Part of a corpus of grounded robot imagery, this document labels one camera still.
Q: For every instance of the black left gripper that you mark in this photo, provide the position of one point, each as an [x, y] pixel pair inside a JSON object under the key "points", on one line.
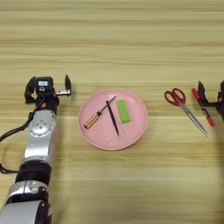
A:
{"points": [[49, 102]]}

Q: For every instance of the red marker pen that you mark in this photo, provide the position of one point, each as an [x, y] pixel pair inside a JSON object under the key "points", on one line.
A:
{"points": [[210, 120]]}

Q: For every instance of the green rectangular eraser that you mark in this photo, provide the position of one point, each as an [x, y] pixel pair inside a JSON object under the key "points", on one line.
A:
{"points": [[123, 111]]}

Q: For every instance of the black pen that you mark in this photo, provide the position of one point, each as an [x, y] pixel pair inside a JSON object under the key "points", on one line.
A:
{"points": [[114, 122]]}

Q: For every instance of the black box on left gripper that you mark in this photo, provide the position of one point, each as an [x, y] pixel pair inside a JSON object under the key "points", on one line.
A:
{"points": [[43, 83]]}

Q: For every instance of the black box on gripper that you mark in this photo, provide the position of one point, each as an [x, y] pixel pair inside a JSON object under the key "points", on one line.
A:
{"points": [[222, 86], [43, 83]]}

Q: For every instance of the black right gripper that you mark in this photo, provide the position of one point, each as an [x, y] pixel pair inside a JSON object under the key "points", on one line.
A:
{"points": [[221, 105]]}

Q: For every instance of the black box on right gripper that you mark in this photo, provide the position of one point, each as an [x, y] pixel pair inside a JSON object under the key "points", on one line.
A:
{"points": [[222, 86]]}

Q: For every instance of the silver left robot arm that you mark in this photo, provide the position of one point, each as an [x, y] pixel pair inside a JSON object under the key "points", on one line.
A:
{"points": [[40, 140]]}

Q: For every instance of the pink round plate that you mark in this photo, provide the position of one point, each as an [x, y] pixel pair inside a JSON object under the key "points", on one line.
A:
{"points": [[128, 137]]}

